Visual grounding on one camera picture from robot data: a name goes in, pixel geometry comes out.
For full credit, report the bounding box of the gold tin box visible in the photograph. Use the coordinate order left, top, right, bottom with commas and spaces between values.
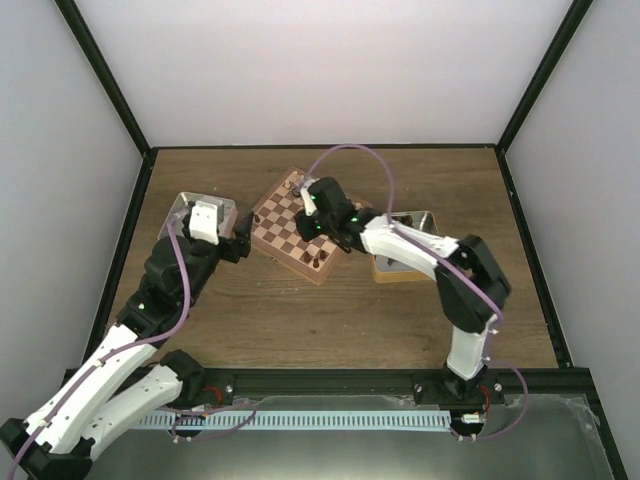
372, 211, 439, 284

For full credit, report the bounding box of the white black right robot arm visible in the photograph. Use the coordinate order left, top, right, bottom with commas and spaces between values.
251, 170, 511, 403

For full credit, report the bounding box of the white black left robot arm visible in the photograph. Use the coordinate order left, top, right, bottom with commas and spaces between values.
1, 234, 251, 479

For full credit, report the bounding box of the wooden chess board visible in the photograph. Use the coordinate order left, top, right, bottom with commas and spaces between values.
251, 167, 344, 285

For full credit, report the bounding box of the pink tin box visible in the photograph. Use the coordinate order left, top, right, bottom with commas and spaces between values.
157, 192, 237, 239

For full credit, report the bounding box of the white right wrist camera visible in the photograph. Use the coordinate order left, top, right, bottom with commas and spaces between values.
296, 176, 317, 217

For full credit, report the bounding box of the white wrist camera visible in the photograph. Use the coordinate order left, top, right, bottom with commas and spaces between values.
296, 176, 317, 217
188, 200, 219, 245

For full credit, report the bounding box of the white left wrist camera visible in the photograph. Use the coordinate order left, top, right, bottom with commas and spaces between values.
188, 200, 219, 245

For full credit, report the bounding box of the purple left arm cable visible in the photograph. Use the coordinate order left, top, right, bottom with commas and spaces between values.
9, 209, 194, 480

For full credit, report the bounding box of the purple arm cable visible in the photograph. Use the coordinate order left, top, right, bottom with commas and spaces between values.
9, 209, 194, 480
299, 144, 529, 441

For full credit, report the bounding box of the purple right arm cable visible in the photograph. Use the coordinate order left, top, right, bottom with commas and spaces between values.
299, 144, 529, 441

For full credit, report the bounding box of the white slotted cable duct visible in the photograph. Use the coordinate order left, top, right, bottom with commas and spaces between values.
133, 410, 451, 432

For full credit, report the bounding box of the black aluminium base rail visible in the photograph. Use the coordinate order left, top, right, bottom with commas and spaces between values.
64, 367, 591, 407

